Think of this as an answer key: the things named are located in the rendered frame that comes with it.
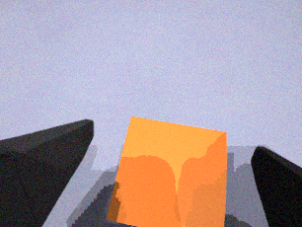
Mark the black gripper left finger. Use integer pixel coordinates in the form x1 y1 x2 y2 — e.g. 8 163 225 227
0 118 93 227

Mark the orange block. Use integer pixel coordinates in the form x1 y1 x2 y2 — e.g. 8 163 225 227
107 116 227 227

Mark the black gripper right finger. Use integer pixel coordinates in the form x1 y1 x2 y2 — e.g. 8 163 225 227
251 145 302 227

